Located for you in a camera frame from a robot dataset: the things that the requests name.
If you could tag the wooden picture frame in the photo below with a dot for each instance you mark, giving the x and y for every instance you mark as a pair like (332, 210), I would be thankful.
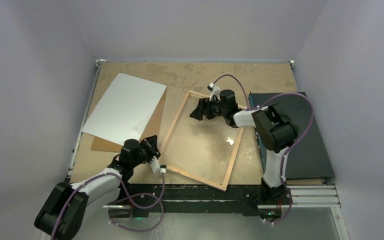
(175, 122)

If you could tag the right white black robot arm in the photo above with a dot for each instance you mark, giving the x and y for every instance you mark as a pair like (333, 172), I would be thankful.
(276, 130)

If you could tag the dark blue book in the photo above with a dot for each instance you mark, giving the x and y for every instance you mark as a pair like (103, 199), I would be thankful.
(309, 159)

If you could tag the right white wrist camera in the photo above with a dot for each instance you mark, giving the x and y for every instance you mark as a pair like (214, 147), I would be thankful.
(214, 91)

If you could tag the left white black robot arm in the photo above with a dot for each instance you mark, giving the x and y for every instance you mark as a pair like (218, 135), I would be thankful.
(69, 204)

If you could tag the aluminium frame rails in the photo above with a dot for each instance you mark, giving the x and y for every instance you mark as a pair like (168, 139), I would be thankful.
(208, 151)

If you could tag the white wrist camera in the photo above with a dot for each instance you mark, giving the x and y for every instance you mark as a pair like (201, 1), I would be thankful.
(157, 167)
(214, 91)

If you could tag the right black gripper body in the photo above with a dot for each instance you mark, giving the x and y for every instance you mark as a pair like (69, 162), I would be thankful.
(213, 108)

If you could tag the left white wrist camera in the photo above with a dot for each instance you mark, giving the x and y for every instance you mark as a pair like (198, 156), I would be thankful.
(157, 167)

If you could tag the brown backing board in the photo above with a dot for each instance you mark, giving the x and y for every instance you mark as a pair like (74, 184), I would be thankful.
(151, 128)

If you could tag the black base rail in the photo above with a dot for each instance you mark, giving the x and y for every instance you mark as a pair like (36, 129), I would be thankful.
(247, 200)

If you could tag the printed photo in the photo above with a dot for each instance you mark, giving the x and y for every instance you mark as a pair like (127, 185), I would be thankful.
(125, 109)

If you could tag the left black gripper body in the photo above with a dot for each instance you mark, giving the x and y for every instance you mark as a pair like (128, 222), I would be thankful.
(146, 152)

